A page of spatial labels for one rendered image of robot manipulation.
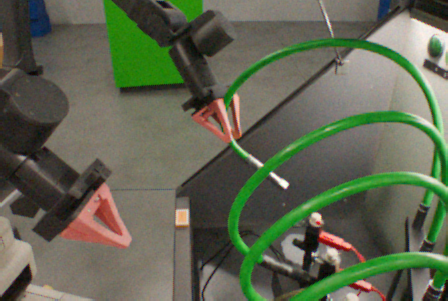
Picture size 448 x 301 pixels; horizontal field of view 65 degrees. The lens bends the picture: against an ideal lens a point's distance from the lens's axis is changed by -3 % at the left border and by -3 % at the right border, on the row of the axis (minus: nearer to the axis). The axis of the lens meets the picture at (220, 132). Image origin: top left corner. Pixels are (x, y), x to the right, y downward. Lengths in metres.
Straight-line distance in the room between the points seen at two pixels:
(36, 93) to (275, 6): 6.77
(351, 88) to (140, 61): 3.13
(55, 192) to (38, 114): 0.10
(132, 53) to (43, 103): 3.46
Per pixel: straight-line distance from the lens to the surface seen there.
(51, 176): 0.44
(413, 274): 0.68
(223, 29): 0.64
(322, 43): 0.58
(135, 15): 0.71
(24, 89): 0.39
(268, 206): 1.04
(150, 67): 3.87
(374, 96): 0.94
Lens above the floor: 1.58
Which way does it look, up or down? 30 degrees down
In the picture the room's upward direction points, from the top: straight up
